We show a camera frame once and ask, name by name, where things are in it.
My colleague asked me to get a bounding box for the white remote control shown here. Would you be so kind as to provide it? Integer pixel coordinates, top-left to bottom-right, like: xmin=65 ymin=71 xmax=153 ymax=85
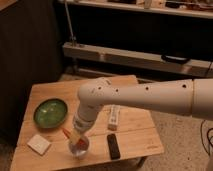
xmin=108 ymin=105 xmax=120 ymax=131

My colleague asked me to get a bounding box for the black object on shelf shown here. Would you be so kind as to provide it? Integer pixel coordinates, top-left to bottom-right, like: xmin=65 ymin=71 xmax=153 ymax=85
xmin=161 ymin=55 xmax=190 ymax=65

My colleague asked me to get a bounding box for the black remote control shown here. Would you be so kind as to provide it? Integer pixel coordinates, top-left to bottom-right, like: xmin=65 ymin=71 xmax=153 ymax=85
xmin=107 ymin=134 xmax=120 ymax=160

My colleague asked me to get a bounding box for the wooden shelf unit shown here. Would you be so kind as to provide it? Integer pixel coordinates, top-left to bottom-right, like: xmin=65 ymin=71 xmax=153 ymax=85
xmin=55 ymin=0 xmax=213 ymax=77

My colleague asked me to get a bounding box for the metal pole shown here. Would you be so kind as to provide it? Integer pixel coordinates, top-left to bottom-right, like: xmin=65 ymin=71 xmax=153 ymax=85
xmin=64 ymin=0 xmax=76 ymax=46

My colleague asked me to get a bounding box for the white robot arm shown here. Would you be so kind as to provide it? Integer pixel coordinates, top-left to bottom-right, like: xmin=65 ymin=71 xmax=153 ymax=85
xmin=73 ymin=77 xmax=213 ymax=134

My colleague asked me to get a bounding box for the green ceramic bowl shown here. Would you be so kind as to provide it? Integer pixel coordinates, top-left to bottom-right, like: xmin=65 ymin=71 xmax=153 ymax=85
xmin=33 ymin=98 xmax=68 ymax=129

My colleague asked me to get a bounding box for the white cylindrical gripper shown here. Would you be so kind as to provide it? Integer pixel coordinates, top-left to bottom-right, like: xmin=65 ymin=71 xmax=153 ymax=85
xmin=70 ymin=114 xmax=95 ymax=145

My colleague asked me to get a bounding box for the black cable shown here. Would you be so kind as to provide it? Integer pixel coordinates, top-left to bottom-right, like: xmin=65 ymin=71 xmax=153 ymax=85
xmin=199 ymin=118 xmax=213 ymax=158

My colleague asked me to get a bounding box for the clear glass cup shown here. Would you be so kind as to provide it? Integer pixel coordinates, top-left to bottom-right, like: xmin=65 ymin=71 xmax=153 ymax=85
xmin=68 ymin=136 xmax=89 ymax=158

